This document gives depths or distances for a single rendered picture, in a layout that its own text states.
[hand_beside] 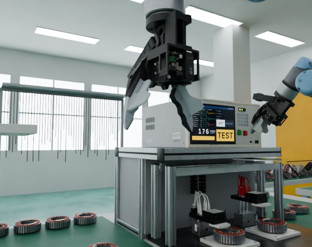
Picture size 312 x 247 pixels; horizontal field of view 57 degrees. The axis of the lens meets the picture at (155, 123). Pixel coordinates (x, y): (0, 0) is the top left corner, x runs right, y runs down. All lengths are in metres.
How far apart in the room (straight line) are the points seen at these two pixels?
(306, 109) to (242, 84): 1.17
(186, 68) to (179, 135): 0.72
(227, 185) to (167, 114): 0.47
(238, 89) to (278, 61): 2.57
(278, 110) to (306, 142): 3.77
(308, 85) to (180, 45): 0.57
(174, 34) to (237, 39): 5.09
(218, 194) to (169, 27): 1.04
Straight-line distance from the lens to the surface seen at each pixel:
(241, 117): 1.35
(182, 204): 1.30
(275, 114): 1.18
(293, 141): 5.06
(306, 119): 4.96
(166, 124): 1.27
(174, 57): 0.49
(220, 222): 1.17
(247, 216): 1.39
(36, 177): 7.29
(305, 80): 0.98
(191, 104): 0.54
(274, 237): 1.23
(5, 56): 7.45
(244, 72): 5.51
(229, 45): 5.50
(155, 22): 0.53
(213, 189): 1.40
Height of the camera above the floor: 1.13
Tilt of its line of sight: 4 degrees up
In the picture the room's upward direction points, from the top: straight up
